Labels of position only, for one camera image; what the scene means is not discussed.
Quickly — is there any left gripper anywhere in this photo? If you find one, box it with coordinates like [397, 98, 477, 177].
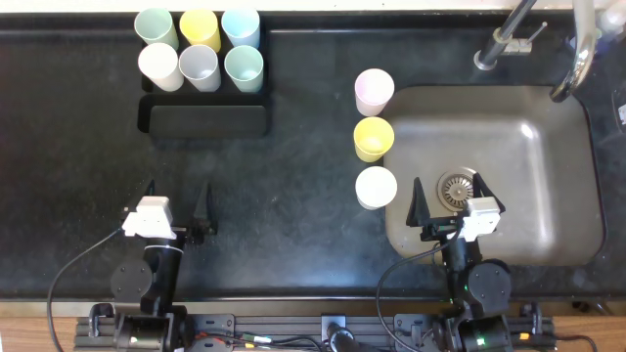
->
[143, 179, 219, 245]

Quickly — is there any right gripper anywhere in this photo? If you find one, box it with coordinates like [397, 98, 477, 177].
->
[405, 172, 507, 242]

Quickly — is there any white cup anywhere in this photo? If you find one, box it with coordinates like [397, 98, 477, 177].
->
[354, 165, 399, 211]
[137, 42, 186, 93]

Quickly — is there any yellow cup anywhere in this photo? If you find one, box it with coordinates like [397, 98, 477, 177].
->
[352, 115, 396, 163]
[178, 8, 222, 54]

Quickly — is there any pink cup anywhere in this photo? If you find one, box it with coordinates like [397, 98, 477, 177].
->
[353, 67, 396, 117]

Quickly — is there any steel sink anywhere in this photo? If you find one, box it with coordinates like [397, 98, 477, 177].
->
[382, 85, 606, 268]

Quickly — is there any black tray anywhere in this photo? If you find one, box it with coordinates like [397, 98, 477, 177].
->
[136, 28, 269, 139]

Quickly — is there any grey cup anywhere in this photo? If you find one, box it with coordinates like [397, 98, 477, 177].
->
[178, 44, 222, 93]

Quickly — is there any green cup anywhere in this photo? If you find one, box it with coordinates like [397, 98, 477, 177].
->
[134, 7, 181, 52]
[223, 44, 265, 94]

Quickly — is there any blue cup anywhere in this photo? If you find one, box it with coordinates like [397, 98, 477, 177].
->
[220, 6, 262, 50]

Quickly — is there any steel tap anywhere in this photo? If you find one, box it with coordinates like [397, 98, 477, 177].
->
[472, 0, 601, 104]

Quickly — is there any blue soap bottle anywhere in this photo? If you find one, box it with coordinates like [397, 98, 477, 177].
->
[594, 0, 626, 55]

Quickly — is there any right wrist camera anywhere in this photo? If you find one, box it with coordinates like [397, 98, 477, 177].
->
[447, 197, 503, 243]

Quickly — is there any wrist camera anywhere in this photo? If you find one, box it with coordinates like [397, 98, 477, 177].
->
[120, 195, 177, 241]
[447, 197, 503, 243]

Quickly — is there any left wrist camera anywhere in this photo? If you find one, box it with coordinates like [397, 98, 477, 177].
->
[120, 195, 177, 241]

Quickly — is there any black cable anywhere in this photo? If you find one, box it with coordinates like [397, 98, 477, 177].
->
[46, 227, 123, 352]
[375, 222, 465, 352]

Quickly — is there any mounting rail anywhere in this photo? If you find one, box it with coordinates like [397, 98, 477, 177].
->
[72, 302, 601, 352]

